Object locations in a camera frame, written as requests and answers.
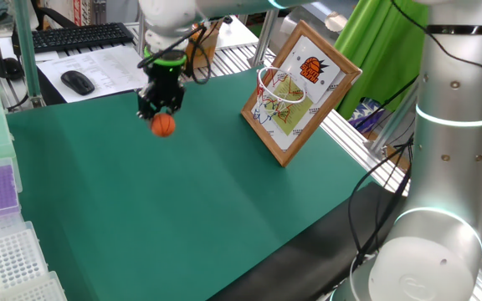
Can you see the blue white patterned bag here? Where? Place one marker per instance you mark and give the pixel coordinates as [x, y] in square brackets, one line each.
[362, 115]

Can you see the white hoop with net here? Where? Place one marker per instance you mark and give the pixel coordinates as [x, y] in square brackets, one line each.
[262, 90]

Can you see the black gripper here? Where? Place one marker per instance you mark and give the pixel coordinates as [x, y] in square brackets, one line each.
[164, 81]

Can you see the black keyboard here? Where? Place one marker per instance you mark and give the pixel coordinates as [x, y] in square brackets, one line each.
[78, 37]

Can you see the black table pad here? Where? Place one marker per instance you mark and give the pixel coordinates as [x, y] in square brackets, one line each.
[308, 251]

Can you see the orange mini basketball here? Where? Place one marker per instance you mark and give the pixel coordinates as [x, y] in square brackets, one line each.
[162, 124]

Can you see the clear pipette tip box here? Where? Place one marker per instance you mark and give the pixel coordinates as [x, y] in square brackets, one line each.
[36, 290]
[15, 259]

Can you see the printed paper sheets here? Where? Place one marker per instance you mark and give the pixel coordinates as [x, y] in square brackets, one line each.
[111, 67]

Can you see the black computer mouse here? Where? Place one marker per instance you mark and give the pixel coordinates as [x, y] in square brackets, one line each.
[77, 82]

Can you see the wooden-framed mini basketball hoop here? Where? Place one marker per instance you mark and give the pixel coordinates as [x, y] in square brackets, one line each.
[304, 142]

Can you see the white backboard plate with logo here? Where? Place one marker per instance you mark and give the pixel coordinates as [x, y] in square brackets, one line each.
[324, 81]

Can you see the aluminium frame profile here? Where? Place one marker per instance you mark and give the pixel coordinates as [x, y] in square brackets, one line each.
[27, 54]
[264, 42]
[393, 119]

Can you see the green table mat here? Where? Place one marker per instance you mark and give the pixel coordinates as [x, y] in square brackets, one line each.
[182, 188]

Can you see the bright green cloth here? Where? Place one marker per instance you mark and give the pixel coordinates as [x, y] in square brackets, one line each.
[375, 54]

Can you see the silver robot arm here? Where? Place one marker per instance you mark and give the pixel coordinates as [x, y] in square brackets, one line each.
[454, 125]

